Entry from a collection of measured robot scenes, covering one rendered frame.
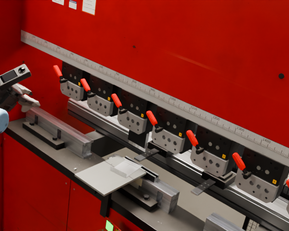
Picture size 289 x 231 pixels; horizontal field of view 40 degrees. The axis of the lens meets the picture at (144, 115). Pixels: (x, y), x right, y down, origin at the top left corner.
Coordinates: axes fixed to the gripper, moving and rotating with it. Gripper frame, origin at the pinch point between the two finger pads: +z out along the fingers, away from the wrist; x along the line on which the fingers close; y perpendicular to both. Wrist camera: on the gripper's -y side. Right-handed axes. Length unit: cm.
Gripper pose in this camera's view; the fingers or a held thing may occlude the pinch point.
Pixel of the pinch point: (35, 97)
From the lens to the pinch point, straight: 154.3
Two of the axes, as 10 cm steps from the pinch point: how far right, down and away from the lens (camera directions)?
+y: -6.8, 7.1, 1.5
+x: 5.8, 6.6, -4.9
